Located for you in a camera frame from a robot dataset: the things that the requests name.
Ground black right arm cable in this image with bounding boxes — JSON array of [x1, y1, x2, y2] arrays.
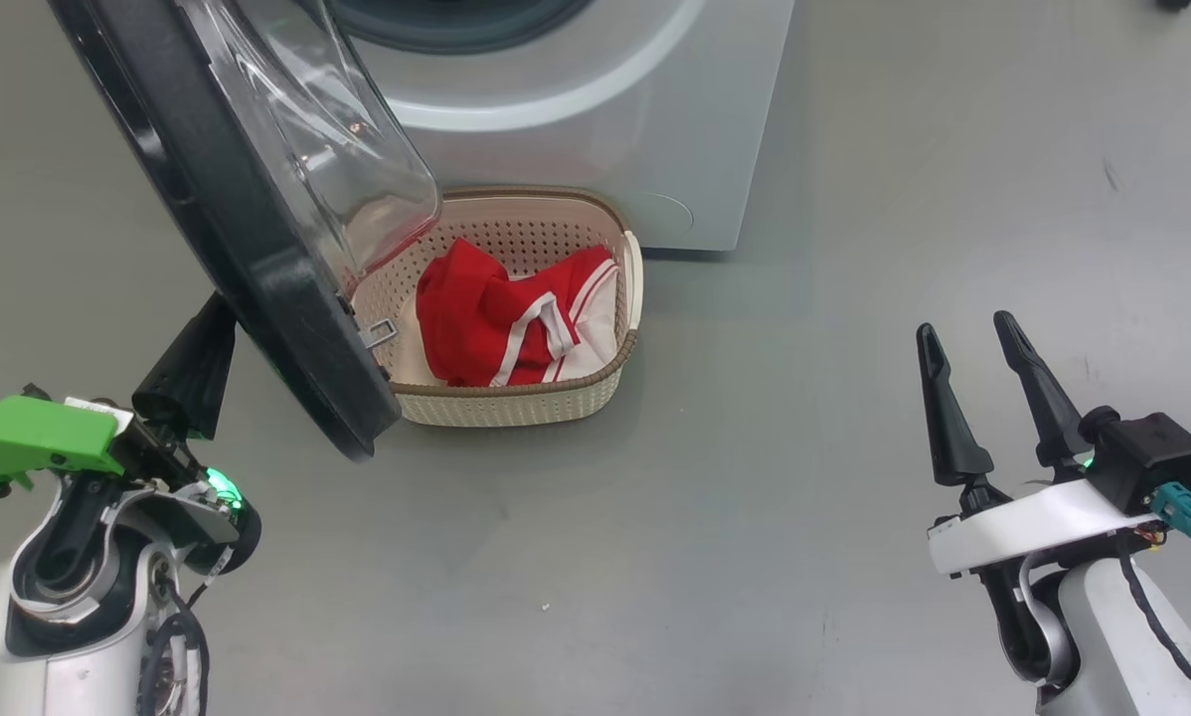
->
[[1115, 482, 1191, 716]]

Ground cream perforated laundry basket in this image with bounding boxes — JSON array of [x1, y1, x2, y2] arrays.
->
[[350, 186, 646, 429]]

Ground round black glass washer door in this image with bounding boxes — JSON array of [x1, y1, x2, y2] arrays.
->
[[47, 0, 444, 463]]

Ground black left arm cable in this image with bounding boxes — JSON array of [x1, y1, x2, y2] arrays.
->
[[136, 542, 234, 716]]

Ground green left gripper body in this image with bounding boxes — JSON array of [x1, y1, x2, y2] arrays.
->
[[0, 393, 263, 576]]

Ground white front-loading washing machine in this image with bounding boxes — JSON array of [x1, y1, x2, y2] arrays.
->
[[322, 0, 797, 253]]

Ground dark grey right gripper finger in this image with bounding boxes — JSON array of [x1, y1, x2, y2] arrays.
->
[[993, 311, 1095, 488], [917, 323, 1011, 518]]

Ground red and white garment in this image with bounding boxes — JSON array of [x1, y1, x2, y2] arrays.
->
[[412, 237, 624, 389]]

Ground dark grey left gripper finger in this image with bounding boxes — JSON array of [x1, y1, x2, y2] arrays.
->
[[133, 291, 239, 444]]

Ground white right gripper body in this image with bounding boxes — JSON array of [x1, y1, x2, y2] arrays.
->
[[929, 477, 1165, 578]]

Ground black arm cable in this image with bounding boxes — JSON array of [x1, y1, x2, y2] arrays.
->
[[136, 542, 234, 716], [1115, 482, 1191, 716]]

